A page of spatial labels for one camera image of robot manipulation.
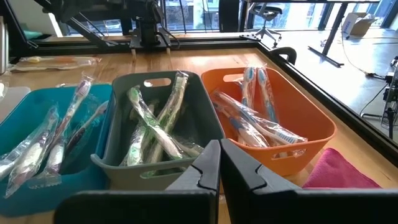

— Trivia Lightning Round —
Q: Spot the teal plastic bin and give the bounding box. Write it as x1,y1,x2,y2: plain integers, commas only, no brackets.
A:
0,83,113,218

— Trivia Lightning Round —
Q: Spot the grey plastic bin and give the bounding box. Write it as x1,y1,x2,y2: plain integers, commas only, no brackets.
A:
90,70,225,191

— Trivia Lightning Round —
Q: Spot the small teal object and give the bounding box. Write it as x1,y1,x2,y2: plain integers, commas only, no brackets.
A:
23,29,44,40

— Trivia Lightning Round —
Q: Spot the orange plastic bin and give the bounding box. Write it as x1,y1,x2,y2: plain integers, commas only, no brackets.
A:
201,67,338,177

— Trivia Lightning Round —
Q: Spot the black office chair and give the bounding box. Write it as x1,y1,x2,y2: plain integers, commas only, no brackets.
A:
248,2,284,48

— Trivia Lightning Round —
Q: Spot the blue toothbrush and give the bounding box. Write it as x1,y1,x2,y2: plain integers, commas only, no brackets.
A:
241,65,257,108
257,67,279,124
214,104,270,149
213,90,308,146

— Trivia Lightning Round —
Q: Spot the black office desk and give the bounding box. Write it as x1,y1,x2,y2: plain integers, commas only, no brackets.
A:
239,0,380,68

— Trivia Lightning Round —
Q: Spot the pink folded cloth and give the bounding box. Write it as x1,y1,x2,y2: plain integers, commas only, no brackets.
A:
302,147,382,190

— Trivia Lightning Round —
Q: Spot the black upright panel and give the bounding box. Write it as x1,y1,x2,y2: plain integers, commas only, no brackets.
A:
218,0,241,34

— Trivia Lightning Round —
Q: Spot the black clamp handle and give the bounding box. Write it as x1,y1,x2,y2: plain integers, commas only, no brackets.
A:
269,46,298,65

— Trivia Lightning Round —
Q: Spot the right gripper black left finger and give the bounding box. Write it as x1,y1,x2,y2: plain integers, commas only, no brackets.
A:
166,139,222,224

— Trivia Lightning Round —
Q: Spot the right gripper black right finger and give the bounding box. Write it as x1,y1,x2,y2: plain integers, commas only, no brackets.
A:
221,138,301,224

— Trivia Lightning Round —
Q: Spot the brown cardboard box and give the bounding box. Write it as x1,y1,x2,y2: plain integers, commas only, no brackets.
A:
341,12,376,37

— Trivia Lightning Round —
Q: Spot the silver aluminium post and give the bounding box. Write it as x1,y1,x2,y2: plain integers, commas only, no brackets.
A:
0,15,9,75

